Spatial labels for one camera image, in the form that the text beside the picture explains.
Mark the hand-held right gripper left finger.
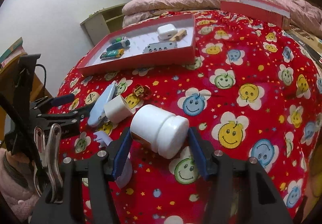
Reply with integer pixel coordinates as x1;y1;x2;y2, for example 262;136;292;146
29;127;134;224

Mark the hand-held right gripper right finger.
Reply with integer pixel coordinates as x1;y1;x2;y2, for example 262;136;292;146
187;127;293;224

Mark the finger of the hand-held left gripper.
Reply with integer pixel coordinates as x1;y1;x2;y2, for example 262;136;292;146
36;106;91;138
30;93;75;114

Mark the pale purple curved plastic piece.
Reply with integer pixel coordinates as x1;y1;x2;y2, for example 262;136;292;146
94;131;133;189

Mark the round wooden chess piece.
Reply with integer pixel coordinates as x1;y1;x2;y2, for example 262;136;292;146
85;91;99;106

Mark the light blue plastic case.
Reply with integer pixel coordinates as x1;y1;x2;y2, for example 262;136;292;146
88;81;119;127

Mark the white charger plug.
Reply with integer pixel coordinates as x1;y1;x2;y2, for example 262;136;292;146
104;95;136;124

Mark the white bottle with orange label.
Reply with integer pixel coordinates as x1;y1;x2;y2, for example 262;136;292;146
130;104;190;159

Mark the small red toy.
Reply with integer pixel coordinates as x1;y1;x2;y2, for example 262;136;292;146
132;84;151;100

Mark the green lighter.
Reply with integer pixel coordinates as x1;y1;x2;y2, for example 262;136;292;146
100;48;125;61

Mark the teal plastic hook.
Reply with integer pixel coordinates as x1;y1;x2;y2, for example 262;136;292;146
106;42;124;51

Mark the green figure keychain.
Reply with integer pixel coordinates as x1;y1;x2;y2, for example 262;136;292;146
111;36;131;47

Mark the red cardboard box tray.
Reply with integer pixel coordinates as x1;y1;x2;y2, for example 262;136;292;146
77;13;197;77

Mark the grey plastic strip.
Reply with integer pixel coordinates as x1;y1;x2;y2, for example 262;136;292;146
143;41;178;54

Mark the notched wooden block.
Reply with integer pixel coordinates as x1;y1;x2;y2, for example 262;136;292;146
169;29;187;41

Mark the white earbuds case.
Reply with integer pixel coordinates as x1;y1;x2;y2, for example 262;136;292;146
157;24;176;41

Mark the stack of books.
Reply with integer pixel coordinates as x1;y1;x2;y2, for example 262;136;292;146
0;37;27;69

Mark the metal spring clip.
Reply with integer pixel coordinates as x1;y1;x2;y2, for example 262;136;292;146
33;123;64;204

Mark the grey-green wooden shelf unit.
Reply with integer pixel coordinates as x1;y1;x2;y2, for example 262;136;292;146
80;3;127;46

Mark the red cardboard box lid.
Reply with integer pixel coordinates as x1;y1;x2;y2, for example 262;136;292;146
219;0;291;30

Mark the black cable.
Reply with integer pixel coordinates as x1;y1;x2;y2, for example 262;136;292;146
35;64;48;89

